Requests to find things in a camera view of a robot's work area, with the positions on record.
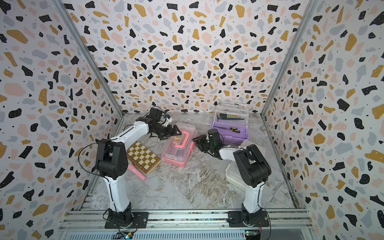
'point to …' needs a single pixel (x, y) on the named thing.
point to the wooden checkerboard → (142, 158)
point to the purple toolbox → (231, 120)
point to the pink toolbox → (179, 148)
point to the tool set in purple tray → (225, 116)
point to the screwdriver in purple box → (234, 129)
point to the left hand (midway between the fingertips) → (178, 134)
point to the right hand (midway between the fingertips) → (193, 140)
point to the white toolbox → (233, 174)
